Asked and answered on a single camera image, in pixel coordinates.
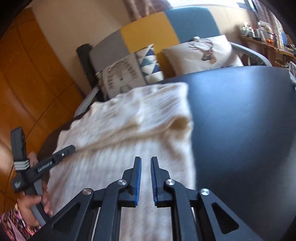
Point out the wooden side table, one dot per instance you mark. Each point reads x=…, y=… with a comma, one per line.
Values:
x=277, y=49

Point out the wide barred window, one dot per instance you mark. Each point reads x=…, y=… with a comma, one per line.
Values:
x=208, y=2

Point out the tiger print cushion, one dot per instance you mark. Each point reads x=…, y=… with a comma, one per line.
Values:
x=122, y=74

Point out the pale patterned curtain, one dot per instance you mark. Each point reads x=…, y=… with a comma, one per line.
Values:
x=266, y=11
x=143, y=7

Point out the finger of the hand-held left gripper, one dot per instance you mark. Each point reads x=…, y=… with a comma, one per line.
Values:
x=66, y=151

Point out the cream knitted sweater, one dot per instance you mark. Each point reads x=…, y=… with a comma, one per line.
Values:
x=129, y=115

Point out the person's left hand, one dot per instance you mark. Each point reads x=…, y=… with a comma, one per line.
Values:
x=27, y=206

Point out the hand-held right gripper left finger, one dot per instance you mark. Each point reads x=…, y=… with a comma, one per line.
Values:
x=138, y=183

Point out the deer print cushion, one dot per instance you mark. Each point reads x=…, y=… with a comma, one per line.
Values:
x=185, y=60

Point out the grey yellow blue sofa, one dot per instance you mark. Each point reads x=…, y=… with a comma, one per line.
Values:
x=143, y=30

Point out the cluster of jars and bottles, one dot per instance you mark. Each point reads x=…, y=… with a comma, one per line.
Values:
x=261, y=30

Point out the person's left forearm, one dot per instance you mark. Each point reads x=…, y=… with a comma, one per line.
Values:
x=13, y=227

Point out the wooden wardrobe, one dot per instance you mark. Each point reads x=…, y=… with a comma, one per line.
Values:
x=34, y=81

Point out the blue chair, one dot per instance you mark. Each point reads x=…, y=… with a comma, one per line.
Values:
x=282, y=37

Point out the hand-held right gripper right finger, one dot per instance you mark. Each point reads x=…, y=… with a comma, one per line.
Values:
x=154, y=185

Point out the black rolled mat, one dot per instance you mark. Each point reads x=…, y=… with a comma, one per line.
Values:
x=84, y=60

